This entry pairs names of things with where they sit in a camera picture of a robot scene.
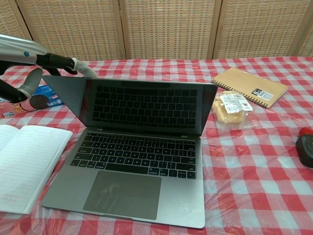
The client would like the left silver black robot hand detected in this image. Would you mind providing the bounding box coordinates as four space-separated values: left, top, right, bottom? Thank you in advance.
0 33 98 104

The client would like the silver laptop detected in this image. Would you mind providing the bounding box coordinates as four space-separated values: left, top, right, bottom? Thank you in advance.
40 74 219 230

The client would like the blue cookie box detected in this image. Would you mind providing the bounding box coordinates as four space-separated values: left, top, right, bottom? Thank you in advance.
0 84 65 118

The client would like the open white lined notebook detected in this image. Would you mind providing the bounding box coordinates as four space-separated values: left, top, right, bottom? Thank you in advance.
0 124 74 215

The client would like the bamboo folding screen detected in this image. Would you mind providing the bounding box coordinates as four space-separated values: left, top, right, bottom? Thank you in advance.
0 0 313 61

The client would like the clear packet of crackers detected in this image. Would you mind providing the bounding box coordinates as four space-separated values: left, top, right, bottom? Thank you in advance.
211 90 259 129

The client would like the kraft spiral notebook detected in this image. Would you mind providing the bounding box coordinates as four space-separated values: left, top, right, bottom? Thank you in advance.
211 67 289 110

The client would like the red white checkered tablecloth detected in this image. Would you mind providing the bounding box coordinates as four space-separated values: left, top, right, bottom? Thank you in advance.
0 56 313 235

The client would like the dark bottle with red cap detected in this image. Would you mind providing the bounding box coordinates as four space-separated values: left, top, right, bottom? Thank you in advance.
295 127 313 168

